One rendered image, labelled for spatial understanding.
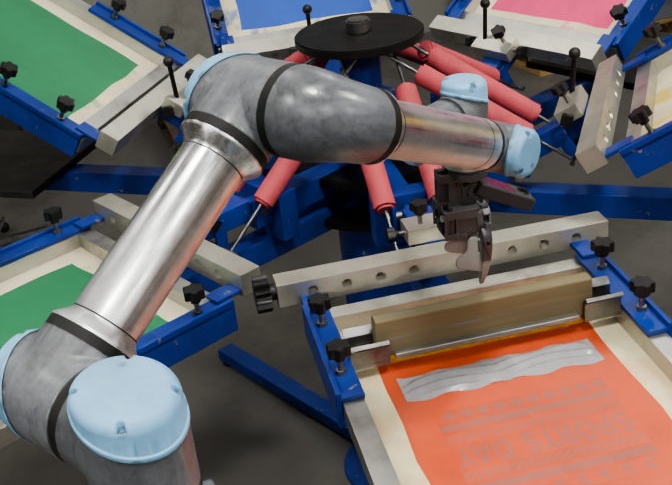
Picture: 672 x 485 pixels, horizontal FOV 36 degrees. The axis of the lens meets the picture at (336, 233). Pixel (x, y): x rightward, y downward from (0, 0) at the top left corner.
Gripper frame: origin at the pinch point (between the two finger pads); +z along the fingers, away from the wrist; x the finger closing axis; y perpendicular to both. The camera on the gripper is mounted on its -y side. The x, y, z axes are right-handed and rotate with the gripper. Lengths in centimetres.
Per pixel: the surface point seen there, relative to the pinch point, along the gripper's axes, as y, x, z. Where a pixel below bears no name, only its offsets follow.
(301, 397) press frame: 20, -119, 107
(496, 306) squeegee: -2.5, 1.2, 7.5
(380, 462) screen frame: 26.4, 28.7, 13.2
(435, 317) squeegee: 8.8, 1.2, 7.4
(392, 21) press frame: -9, -87, -20
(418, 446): 18.8, 23.0, 16.6
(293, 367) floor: 19, -143, 113
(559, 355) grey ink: -11.6, 8.2, 15.6
